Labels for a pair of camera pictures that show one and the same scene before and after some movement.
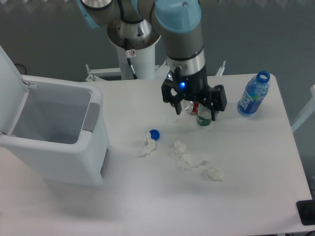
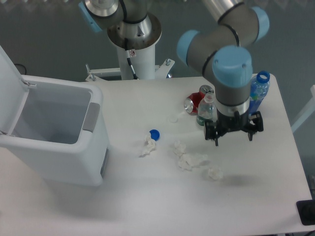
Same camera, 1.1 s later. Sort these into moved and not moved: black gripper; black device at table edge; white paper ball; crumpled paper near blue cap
Moved: black gripper
Not moved: white paper ball; crumpled paper near blue cap; black device at table edge
